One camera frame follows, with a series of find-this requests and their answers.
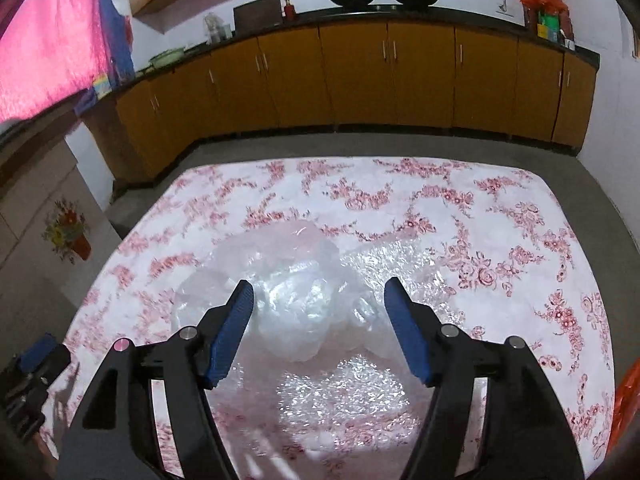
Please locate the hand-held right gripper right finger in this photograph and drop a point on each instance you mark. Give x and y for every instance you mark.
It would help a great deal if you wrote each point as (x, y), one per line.
(410, 335)

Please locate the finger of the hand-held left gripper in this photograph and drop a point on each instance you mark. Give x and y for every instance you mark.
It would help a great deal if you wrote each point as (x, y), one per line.
(52, 362)

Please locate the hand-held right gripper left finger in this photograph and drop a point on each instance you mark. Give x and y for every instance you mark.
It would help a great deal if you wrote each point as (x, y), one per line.
(227, 340)

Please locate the clear plastic bag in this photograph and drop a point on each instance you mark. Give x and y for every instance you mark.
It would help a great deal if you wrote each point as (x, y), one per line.
(295, 285)

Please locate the red lined trash basket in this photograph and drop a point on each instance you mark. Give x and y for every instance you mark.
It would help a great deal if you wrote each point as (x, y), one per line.
(625, 400)

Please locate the floral tablecloth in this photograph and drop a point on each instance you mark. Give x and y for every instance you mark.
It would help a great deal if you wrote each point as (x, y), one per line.
(450, 210)

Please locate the beige cupboard with flower sticker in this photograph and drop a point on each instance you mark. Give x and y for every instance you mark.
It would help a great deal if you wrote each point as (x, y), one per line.
(45, 200)

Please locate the orange lower kitchen cabinets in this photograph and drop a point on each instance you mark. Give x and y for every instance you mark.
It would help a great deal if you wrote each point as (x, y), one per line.
(350, 75)

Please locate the green bowl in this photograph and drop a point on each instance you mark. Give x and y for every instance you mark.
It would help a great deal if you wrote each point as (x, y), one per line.
(166, 57)

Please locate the glass jar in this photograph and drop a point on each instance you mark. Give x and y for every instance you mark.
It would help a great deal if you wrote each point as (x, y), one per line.
(216, 29)

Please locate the pink and blue curtain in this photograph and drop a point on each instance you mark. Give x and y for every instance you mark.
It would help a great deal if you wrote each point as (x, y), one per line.
(55, 45)

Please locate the black kitchen countertop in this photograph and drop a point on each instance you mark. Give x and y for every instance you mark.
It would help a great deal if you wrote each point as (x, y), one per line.
(450, 16)

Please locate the wooden cutting board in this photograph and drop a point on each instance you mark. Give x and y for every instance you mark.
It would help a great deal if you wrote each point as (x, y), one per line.
(257, 15)

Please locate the green packet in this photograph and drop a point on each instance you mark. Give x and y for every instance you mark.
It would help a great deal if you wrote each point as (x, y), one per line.
(548, 22)

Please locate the large red shopping bag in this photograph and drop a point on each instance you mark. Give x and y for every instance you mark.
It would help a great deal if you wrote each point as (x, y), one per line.
(542, 0)

